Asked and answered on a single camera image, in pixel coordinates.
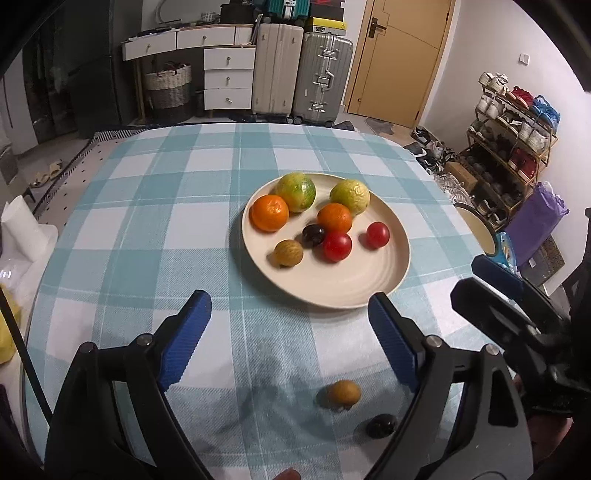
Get orange mandarin right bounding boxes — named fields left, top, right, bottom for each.
left=317, top=203, right=353, bottom=234

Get brown longan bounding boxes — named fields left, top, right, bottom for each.
left=273, top=239, right=304, bottom=268
left=328, top=380, right=362, bottom=410

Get orange mandarin left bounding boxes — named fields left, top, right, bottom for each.
left=249, top=194, right=290, bottom=233

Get white drawer desk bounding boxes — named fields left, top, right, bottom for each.
left=122, top=24, right=256, bottom=112

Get cream round bin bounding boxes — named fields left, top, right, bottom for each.
left=454, top=203, right=499, bottom=257

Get woven laundry basket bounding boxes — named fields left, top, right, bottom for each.
left=143, top=62, right=192, bottom=125

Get red cherry tomato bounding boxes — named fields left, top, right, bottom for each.
left=366, top=222, right=391, bottom=249
left=322, top=231, right=353, bottom=262

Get wooden door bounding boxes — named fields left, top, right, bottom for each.
left=345, top=0, right=456, bottom=128

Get white paper roll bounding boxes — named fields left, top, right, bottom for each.
left=1, top=195, right=48, bottom=262

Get teal suitcase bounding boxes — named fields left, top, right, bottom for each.
left=263, top=0, right=311, bottom=20

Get left hand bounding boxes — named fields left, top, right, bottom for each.
left=273, top=468, right=301, bottom=480

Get cream round plate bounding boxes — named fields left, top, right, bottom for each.
left=242, top=173, right=411, bottom=309

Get dark plum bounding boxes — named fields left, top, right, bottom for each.
left=301, top=224, right=325, bottom=248
left=366, top=413, right=398, bottom=439

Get stacked shoe boxes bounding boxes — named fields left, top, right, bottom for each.
left=304, top=0, right=346, bottom=36

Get yellow green citrus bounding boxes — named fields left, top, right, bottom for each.
left=329, top=179, right=370, bottom=216

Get green orange citrus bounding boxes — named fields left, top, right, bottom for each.
left=274, top=172, right=317, bottom=213

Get yellow object at table edge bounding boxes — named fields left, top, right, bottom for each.
left=0, top=283, right=23, bottom=365

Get silver suitcase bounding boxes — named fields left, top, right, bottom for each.
left=293, top=32, right=353, bottom=127

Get orange mandarin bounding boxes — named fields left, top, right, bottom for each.
left=317, top=203, right=353, bottom=234
left=249, top=194, right=290, bottom=233

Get right hand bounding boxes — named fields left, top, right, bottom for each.
left=512, top=373, right=578, bottom=462

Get shoe rack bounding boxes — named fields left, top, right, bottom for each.
left=459, top=72, right=561, bottom=232

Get beige suitcase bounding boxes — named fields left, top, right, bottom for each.
left=252, top=23, right=304, bottom=117

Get purple bag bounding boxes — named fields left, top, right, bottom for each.
left=505, top=181, right=569, bottom=267

